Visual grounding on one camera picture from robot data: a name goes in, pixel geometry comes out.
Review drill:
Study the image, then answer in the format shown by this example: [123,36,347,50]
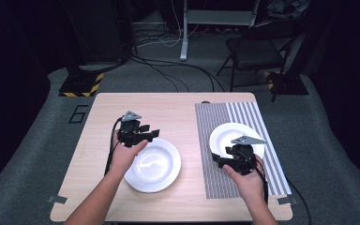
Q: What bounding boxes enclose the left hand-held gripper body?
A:
[116,111,146,148]

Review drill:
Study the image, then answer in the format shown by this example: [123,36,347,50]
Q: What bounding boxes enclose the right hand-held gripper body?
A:
[226,135,267,176]

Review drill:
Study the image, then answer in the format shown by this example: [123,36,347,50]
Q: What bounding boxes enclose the white plate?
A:
[123,137,183,194]
[208,122,266,160]

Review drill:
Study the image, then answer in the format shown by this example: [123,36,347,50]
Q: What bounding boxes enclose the person's left hand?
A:
[109,129,150,179]

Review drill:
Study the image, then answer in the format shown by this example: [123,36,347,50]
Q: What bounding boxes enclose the person's right hand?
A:
[222,154,269,206]

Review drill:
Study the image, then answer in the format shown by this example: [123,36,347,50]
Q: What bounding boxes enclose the grey white striped mat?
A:
[194,101,293,200]

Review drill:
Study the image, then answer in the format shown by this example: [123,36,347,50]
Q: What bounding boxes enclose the grey tape piece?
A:
[47,194,68,205]
[276,193,299,206]

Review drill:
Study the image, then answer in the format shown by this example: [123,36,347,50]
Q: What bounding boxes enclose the black yellow striped stand base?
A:
[58,72,105,98]
[263,70,310,103]

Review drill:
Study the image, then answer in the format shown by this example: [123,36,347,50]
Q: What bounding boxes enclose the white metal stand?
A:
[179,0,262,62]

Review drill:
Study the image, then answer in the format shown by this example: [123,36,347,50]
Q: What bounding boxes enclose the black folding chair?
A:
[216,19,308,93]

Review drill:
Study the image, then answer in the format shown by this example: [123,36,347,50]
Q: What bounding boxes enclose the dark cabinet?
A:
[59,0,136,68]

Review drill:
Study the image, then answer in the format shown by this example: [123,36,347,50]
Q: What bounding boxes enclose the dark cloth bundle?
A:
[264,0,311,22]

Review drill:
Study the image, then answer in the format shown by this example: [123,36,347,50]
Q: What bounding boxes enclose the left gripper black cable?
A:
[104,116,125,176]

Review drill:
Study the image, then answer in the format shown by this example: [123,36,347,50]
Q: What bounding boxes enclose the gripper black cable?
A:
[243,152,270,204]
[104,116,125,176]

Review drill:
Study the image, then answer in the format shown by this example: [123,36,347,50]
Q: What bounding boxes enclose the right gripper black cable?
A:
[243,152,270,204]

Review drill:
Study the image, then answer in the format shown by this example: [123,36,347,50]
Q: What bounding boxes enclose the black floor cables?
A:
[130,53,227,94]

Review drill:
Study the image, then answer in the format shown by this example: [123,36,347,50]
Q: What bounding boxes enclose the black cable beside table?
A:
[285,177,313,225]

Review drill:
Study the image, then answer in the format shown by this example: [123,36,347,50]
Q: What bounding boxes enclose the white floor cables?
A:
[134,0,202,49]

